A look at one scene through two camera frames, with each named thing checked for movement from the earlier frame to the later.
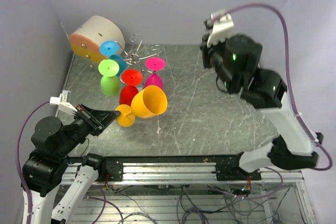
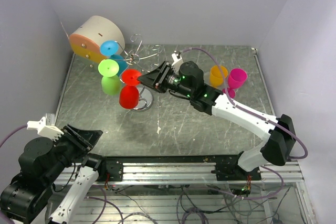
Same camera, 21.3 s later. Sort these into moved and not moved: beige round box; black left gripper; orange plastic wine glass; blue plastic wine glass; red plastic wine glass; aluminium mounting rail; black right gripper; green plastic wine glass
Moved: black right gripper; black left gripper; orange plastic wine glass
Not moved: red plastic wine glass; aluminium mounting rail; green plastic wine glass; blue plastic wine glass; beige round box
